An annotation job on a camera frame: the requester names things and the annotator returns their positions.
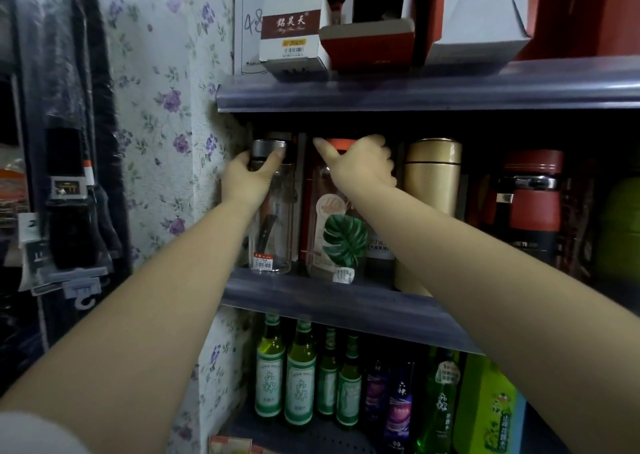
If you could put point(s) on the person's right hand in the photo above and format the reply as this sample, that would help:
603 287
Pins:
360 169

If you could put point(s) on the person's left hand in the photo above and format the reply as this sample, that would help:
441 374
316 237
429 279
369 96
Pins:
247 184

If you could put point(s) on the clear glass bottle silver lid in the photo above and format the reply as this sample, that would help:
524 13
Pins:
275 249

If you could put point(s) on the gold thermos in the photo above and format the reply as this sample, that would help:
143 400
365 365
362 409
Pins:
432 179

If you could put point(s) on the glass bottle orange lid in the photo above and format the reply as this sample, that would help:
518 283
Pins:
340 249

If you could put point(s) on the red vacuum bottle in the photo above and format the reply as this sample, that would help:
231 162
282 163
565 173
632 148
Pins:
530 209

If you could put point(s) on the green sports bottle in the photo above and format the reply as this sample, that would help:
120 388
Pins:
622 229

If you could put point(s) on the person's right forearm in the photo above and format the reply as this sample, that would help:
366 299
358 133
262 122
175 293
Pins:
500 294

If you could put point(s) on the person's left forearm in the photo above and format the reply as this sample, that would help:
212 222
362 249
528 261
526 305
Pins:
125 344

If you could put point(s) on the open red white box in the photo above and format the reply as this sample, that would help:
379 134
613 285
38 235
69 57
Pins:
370 44

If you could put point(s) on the white box brown label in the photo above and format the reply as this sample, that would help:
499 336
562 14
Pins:
295 29

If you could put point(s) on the red box white flaps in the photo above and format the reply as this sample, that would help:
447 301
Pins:
480 24

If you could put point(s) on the hanging black packaged goods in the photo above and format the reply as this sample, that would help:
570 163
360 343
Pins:
65 219

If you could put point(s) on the purple bottle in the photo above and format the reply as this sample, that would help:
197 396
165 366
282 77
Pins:
375 398
399 413

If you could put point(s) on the dark green bottle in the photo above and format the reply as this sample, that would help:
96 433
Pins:
440 408

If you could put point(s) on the lime green bottle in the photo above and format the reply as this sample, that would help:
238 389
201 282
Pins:
485 408

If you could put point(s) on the light blue bottle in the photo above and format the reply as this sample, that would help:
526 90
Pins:
521 428

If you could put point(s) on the white t-shirt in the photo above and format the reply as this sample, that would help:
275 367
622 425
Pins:
30 436

